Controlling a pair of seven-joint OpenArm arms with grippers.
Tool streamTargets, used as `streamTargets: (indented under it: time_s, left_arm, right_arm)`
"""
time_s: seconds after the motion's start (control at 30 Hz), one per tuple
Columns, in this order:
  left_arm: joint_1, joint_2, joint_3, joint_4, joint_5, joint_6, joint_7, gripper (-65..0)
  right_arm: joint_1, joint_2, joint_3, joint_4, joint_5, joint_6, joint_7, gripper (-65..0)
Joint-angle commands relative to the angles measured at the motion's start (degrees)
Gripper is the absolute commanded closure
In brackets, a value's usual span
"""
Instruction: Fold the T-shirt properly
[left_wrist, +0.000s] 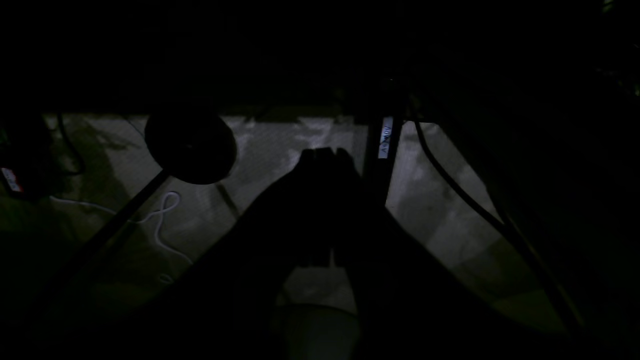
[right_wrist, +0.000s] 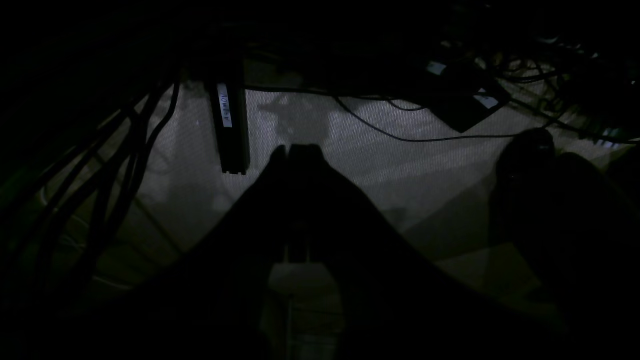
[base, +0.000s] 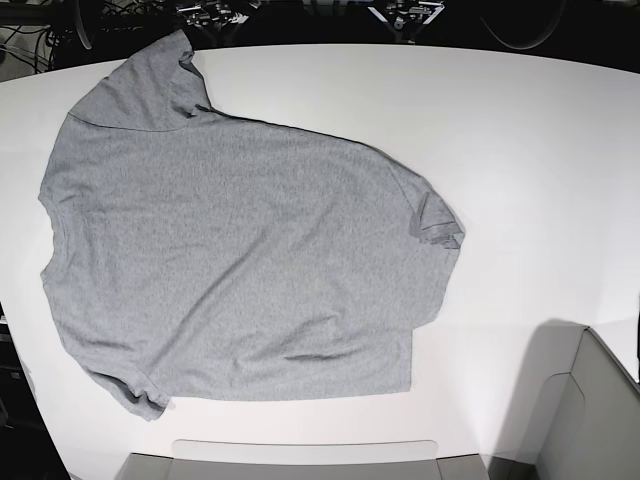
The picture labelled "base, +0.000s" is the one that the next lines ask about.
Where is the grey T-shirt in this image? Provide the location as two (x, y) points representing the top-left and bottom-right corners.
(39, 31), (465, 421)

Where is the grey bin front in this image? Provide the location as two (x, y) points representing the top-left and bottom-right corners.
(118, 440), (489, 479)

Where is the grey bin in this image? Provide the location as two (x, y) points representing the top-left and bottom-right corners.
(536, 329), (639, 480)
(118, 440), (489, 479)

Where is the grey bin right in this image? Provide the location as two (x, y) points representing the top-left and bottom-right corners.
(536, 329), (639, 480)

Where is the black looped cable right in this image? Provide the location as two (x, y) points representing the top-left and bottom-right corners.
(477, 0), (554, 50)

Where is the black cable bundle left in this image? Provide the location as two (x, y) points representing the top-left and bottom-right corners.
(0, 19), (96, 81)

